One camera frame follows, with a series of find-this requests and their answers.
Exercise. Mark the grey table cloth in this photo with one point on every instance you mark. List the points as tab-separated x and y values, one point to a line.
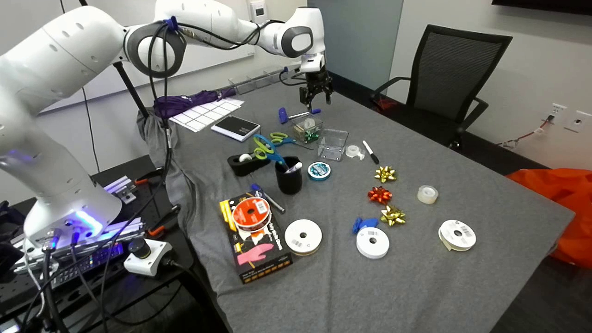
500	284

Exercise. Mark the black office chair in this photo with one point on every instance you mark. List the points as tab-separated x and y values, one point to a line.
441	94

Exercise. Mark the white ribbon spool middle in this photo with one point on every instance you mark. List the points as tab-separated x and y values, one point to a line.
372	242

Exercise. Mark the white ribbon spool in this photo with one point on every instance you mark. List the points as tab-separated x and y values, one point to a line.
372	242
457	234
302	234

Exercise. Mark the whiteboard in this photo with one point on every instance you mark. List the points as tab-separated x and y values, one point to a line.
137	11

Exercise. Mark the green blue scissors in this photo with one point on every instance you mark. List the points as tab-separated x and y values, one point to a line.
265	146

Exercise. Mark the gold gift bow upper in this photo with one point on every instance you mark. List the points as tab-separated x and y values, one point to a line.
385	173

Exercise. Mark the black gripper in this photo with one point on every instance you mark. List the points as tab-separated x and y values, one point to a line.
317	81

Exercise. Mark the orange bag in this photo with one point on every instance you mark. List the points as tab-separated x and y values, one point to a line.
570	188

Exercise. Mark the blue white marker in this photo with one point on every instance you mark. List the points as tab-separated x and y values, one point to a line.
285	116

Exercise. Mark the teal ribbon spool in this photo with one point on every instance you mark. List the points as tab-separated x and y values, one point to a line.
319	170

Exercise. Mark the white grid paper sheet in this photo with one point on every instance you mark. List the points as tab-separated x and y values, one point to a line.
202	116

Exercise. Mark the black tray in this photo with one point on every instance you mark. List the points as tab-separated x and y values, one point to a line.
245	162

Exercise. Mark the blue pen near cup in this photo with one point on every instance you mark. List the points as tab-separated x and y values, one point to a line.
259	190

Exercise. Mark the black tripod pole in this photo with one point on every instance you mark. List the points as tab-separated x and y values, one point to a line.
130	86

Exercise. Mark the purple cloth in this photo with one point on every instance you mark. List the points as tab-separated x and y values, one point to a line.
171	105

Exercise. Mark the white wall thermostat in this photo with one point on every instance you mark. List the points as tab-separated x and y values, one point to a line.
259	11

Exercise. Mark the gold gift bow lower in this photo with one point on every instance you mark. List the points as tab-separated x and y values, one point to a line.
393	214

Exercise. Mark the red gift bow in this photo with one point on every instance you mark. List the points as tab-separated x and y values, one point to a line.
380	194

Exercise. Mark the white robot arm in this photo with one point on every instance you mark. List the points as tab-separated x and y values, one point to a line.
71	49

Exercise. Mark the blue gift bow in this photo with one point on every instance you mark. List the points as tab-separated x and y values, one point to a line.
363	222

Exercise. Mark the black marker pen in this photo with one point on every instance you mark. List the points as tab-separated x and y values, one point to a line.
370	151

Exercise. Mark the small clear tape dispenser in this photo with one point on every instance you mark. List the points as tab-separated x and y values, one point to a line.
354	149

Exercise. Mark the white ribbon spool left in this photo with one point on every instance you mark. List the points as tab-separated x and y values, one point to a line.
302	234

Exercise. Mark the gold gift bow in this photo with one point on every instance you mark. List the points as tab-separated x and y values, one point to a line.
385	173
393	214

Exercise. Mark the black flat product box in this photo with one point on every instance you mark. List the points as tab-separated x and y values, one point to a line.
254	236

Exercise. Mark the black pen cup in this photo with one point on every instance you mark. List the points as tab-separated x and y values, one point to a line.
289	175

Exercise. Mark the clear square plastic box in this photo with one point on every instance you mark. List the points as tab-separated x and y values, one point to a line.
332	144

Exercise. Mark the white ribbon spool right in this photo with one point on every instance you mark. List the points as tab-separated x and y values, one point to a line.
457	234

